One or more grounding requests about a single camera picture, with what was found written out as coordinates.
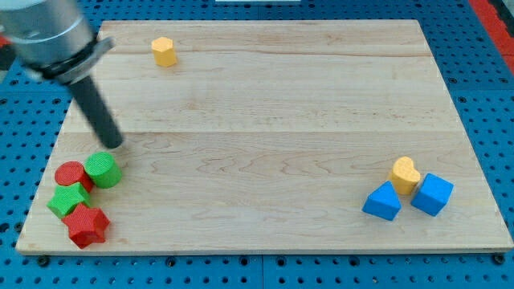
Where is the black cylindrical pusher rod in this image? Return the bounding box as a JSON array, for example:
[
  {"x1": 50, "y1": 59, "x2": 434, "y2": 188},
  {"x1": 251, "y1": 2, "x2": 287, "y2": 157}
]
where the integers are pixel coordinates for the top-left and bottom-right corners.
[{"x1": 67, "y1": 76, "x2": 124, "y2": 149}]

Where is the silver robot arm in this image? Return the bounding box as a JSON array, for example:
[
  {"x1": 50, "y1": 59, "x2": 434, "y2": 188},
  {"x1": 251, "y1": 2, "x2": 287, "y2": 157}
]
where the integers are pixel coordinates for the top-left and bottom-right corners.
[{"x1": 1, "y1": 0, "x2": 123, "y2": 149}]

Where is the yellow hexagon block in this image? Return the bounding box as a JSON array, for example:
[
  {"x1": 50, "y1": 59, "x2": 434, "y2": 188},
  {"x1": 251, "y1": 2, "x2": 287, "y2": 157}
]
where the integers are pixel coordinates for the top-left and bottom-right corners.
[{"x1": 151, "y1": 37, "x2": 177, "y2": 67}]

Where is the green cylinder block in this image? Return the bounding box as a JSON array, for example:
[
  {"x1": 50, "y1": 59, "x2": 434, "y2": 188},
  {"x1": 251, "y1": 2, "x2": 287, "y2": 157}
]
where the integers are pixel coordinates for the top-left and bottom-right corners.
[{"x1": 84, "y1": 152, "x2": 122, "y2": 189}]

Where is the red cylinder block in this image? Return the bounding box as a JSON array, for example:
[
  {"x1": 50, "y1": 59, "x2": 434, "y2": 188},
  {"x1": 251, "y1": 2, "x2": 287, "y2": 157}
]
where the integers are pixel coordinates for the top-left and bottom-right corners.
[{"x1": 54, "y1": 161, "x2": 94, "y2": 193}]

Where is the green star block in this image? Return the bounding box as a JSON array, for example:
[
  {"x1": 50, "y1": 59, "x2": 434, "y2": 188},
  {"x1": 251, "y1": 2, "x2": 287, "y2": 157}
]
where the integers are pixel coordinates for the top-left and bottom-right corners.
[{"x1": 47, "y1": 182, "x2": 90, "y2": 219}]

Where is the red star block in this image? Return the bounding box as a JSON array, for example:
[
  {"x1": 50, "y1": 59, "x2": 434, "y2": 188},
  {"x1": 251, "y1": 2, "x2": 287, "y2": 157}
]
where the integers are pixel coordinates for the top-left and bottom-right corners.
[{"x1": 62, "y1": 203, "x2": 110, "y2": 249}]

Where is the wooden board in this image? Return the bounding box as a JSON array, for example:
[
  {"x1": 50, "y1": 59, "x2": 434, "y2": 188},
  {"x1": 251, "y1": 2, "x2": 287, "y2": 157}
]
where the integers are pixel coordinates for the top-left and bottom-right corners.
[{"x1": 16, "y1": 19, "x2": 513, "y2": 256}]

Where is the blue triangle block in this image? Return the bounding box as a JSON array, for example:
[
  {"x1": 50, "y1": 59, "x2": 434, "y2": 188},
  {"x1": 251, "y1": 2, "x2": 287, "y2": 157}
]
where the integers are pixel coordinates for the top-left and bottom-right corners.
[{"x1": 361, "y1": 181, "x2": 402, "y2": 221}]

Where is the yellow heart block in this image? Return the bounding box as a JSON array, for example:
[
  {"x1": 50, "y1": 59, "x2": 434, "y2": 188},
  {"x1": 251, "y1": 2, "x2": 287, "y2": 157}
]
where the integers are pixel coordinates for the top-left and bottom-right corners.
[{"x1": 388, "y1": 156, "x2": 421, "y2": 195}]

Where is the blue cube block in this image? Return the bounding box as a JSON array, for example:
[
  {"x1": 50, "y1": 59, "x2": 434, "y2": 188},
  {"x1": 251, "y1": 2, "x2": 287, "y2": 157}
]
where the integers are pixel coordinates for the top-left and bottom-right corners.
[{"x1": 410, "y1": 173, "x2": 455, "y2": 217}]

